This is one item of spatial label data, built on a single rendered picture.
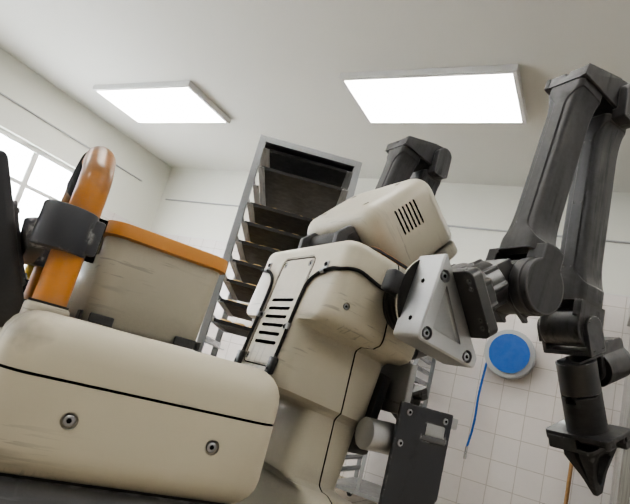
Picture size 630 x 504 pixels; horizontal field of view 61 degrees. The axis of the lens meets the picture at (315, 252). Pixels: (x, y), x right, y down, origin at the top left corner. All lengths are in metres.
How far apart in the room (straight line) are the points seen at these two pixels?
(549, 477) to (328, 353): 4.13
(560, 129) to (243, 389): 0.62
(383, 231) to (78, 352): 0.48
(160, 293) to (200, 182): 6.33
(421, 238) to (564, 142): 0.25
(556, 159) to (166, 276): 0.57
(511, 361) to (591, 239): 3.86
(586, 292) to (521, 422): 3.98
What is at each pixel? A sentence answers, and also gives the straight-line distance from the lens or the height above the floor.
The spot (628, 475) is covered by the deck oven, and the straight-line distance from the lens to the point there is 3.80.
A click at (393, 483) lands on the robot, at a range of 0.80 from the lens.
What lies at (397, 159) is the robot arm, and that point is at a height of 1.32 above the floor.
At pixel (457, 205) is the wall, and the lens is 5.37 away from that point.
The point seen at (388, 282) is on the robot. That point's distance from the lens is 0.68.
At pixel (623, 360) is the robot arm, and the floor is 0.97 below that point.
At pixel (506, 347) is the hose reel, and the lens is 4.76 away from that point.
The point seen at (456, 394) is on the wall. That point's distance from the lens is 4.92.
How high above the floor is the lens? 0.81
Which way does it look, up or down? 13 degrees up
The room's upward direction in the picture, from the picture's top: 15 degrees clockwise
